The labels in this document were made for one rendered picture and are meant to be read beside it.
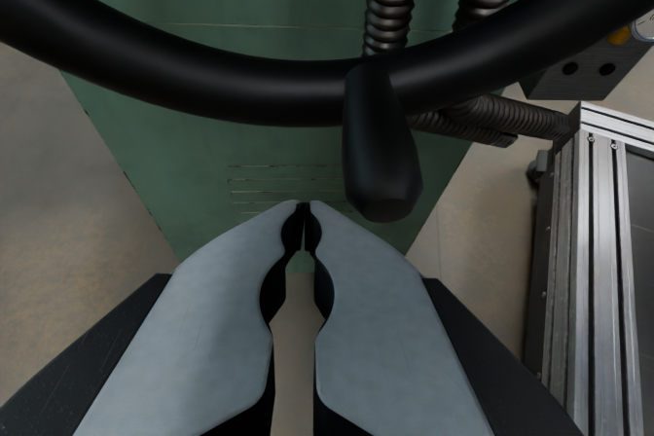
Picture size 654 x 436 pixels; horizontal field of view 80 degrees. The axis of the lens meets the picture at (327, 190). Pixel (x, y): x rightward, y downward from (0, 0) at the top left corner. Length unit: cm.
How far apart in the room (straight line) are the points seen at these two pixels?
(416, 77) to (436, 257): 78
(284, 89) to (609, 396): 64
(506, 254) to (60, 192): 102
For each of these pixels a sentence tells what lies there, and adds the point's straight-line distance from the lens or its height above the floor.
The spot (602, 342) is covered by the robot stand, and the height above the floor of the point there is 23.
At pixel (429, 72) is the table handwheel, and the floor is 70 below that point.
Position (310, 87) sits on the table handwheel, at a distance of 16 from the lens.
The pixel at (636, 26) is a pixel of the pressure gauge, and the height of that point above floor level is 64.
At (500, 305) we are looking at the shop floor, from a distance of 94.
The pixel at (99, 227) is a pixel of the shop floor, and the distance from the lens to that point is 99.
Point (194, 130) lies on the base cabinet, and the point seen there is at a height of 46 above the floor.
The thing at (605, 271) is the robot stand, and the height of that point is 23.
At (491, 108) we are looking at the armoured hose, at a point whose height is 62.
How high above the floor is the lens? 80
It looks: 57 degrees down
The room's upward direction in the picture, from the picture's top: 7 degrees clockwise
